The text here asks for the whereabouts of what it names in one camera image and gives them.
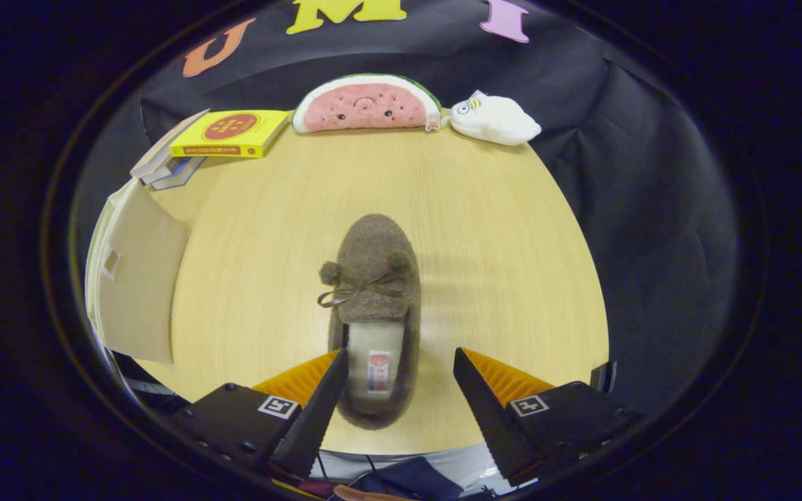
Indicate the yellow book with red circle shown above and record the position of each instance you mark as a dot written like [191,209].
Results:
[234,129]

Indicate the watermelon slice plush toy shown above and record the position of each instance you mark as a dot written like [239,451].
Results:
[366,108]

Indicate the brown fuzzy shoe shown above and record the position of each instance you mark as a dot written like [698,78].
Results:
[373,243]

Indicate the white book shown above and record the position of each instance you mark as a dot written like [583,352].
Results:
[161,175]

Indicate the beige fabric storage box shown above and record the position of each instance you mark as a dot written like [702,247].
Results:
[140,278]

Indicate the white plush toy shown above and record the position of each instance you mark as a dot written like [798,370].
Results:
[498,122]

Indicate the dark blue cloth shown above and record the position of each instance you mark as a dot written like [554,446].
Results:
[408,481]

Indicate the blue book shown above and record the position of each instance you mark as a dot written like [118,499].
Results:
[186,174]

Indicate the beige book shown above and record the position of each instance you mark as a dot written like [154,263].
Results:
[157,156]

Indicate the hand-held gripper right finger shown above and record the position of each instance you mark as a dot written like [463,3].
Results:
[491,417]

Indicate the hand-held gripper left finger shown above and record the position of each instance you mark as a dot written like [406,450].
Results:
[317,417]

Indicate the black backdrop cloth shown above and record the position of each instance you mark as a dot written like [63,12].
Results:
[651,209]

